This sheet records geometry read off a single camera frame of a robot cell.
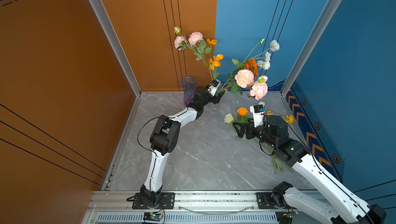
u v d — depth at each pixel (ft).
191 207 2.38
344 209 1.27
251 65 2.38
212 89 2.72
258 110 2.00
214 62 2.47
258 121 2.04
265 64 2.48
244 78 1.94
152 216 2.32
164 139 1.88
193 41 2.37
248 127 2.03
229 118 3.34
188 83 3.34
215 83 2.66
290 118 3.36
